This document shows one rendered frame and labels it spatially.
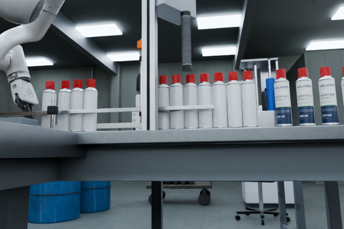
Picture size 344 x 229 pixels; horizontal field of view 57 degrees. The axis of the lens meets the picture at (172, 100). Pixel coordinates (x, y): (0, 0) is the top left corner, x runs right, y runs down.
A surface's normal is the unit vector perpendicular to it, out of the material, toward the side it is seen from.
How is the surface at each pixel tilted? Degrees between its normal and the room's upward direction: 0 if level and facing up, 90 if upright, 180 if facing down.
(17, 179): 90
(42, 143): 90
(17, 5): 129
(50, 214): 90
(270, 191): 90
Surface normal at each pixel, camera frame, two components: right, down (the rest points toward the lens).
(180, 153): -0.15, -0.17
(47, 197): 0.07, -0.17
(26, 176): 0.99, -0.04
